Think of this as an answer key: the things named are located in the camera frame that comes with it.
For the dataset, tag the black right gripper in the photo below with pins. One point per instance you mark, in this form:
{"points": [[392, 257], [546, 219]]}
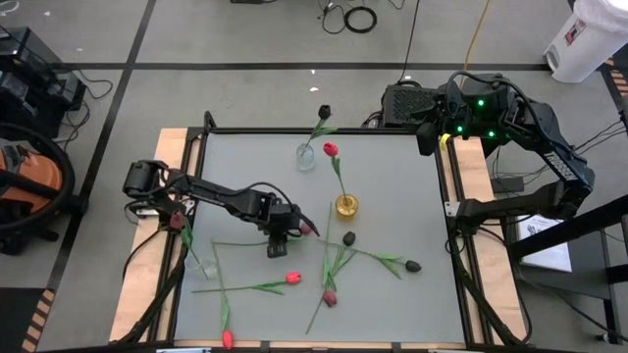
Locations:
{"points": [[451, 115]]}

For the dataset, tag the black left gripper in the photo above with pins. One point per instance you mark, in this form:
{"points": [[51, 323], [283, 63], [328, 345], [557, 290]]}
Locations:
{"points": [[279, 218]]}

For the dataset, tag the bright red artificial tulip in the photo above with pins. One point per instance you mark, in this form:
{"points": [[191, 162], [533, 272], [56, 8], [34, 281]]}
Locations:
{"points": [[293, 278], [227, 339], [330, 149]]}

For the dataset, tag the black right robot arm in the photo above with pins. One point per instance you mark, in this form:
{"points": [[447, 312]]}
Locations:
{"points": [[559, 164]]}

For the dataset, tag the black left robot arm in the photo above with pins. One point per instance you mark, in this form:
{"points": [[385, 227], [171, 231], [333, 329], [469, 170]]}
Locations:
{"points": [[211, 193]]}

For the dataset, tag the yellow glass vase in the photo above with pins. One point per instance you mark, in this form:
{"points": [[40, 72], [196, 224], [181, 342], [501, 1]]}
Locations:
{"points": [[347, 208]]}

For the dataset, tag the small clear glass vase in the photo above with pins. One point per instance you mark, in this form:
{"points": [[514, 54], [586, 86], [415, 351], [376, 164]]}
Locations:
{"points": [[201, 269]]}

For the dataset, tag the clear ribbed glass vase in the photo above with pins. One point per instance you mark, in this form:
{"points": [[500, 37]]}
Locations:
{"points": [[305, 159]]}

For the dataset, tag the yellow tape tag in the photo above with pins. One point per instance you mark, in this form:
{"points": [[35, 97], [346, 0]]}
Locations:
{"points": [[444, 142]]}

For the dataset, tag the black vented computer case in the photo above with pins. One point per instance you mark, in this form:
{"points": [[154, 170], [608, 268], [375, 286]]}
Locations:
{"points": [[407, 105]]}

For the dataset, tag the black power brick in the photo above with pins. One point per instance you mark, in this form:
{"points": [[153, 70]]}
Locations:
{"points": [[507, 184]]}

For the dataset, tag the wooden table side board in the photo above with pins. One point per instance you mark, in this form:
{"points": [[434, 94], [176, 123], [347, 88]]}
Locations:
{"points": [[147, 255], [490, 274]]}

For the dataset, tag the white printed booklet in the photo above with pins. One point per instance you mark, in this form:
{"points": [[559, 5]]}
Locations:
{"points": [[544, 245]]}

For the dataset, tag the black metal stand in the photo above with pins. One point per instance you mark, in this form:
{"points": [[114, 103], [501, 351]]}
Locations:
{"points": [[569, 228]]}

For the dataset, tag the white trash bin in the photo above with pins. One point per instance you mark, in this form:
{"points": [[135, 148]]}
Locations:
{"points": [[584, 44]]}

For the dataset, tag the red vacuum cleaner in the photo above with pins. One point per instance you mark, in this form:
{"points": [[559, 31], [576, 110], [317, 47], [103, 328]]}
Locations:
{"points": [[68, 171]]}

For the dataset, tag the orange shop vacuum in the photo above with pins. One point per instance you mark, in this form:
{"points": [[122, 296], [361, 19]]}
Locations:
{"points": [[34, 179]]}

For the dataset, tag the black equipment boxes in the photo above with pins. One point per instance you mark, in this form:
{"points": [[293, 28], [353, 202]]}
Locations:
{"points": [[29, 78]]}

